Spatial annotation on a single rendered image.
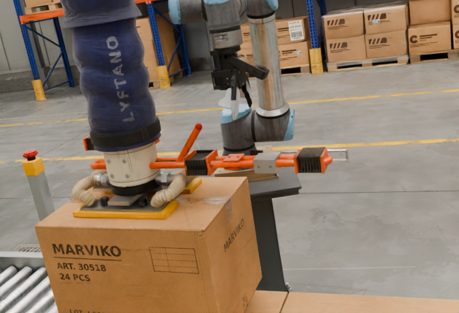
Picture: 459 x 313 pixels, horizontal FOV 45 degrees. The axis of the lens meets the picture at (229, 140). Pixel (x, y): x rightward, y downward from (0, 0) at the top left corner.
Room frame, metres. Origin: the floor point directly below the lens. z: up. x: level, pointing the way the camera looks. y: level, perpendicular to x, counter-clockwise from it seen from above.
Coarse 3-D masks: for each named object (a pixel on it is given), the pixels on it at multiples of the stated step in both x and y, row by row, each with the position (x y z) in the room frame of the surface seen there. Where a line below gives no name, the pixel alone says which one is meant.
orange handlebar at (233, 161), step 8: (96, 160) 1.81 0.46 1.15; (104, 160) 1.80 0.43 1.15; (160, 160) 1.71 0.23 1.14; (168, 160) 1.70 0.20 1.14; (216, 160) 1.63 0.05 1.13; (224, 160) 1.58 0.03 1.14; (232, 160) 1.57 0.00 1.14; (240, 160) 1.60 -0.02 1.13; (248, 160) 1.56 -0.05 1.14; (280, 160) 1.52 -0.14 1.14; (288, 160) 1.51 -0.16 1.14; (328, 160) 1.47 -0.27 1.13; (96, 168) 1.76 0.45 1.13; (104, 168) 1.75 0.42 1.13; (152, 168) 1.68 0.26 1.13; (160, 168) 1.67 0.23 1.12; (168, 168) 1.66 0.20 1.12; (176, 168) 1.65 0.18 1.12; (232, 168) 1.57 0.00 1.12
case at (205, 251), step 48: (96, 192) 1.88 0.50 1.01; (240, 192) 1.72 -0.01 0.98; (48, 240) 1.64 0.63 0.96; (96, 240) 1.57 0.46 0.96; (144, 240) 1.51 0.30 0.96; (192, 240) 1.45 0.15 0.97; (240, 240) 1.66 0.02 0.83; (96, 288) 1.59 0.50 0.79; (144, 288) 1.52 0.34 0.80; (192, 288) 1.46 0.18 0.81; (240, 288) 1.60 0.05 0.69
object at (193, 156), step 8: (192, 152) 1.67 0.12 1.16; (200, 152) 1.69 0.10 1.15; (208, 152) 1.68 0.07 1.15; (216, 152) 1.65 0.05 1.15; (184, 160) 1.61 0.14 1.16; (192, 160) 1.60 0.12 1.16; (200, 160) 1.59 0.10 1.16; (208, 160) 1.59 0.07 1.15; (184, 168) 1.62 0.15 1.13; (192, 168) 1.61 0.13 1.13; (200, 168) 1.60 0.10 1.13; (208, 168) 1.59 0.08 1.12; (216, 168) 1.64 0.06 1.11
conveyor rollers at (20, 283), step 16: (0, 272) 2.38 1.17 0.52; (16, 272) 2.36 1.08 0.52; (32, 272) 2.32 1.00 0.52; (0, 288) 2.16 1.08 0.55; (16, 288) 2.14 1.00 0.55; (32, 288) 2.19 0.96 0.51; (48, 288) 2.15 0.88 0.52; (0, 304) 2.03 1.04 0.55; (16, 304) 2.00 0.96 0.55; (32, 304) 2.05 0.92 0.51; (48, 304) 2.01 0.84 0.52
